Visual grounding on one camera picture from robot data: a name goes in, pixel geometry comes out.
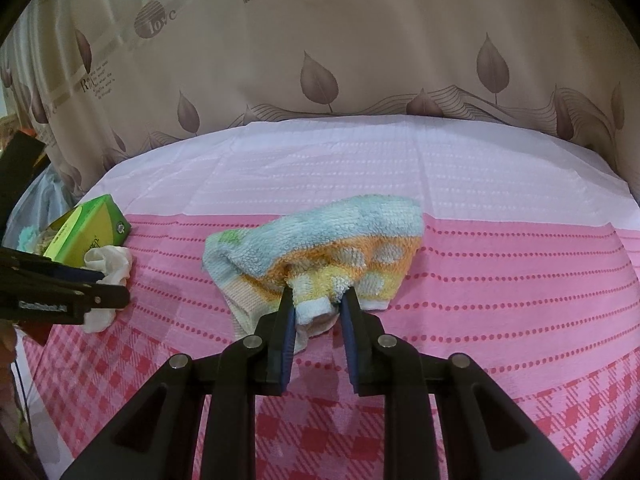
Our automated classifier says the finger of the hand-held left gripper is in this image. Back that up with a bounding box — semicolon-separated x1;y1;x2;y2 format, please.
0;247;132;313
0;131;47;241

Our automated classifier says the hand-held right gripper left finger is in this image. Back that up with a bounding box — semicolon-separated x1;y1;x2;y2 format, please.
60;285;297;480

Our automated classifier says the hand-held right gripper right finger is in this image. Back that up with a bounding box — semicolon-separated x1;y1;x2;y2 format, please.
340;285;583;480

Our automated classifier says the gold metal tin box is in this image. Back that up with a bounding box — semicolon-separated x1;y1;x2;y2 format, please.
14;320;50;350

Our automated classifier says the cream fabric scrunchie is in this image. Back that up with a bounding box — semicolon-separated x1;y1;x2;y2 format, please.
82;245;135;333

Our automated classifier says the grey plastic bag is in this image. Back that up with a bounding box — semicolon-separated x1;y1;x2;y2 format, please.
10;165;68;241

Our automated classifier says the green tissue box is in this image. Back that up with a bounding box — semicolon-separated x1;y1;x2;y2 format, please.
42;194;132;265

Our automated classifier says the teal fluffy pom-pom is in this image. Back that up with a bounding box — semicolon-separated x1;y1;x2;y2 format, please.
17;225;41;251

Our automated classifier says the beige leaf print curtain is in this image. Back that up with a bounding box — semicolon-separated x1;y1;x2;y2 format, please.
0;0;640;211

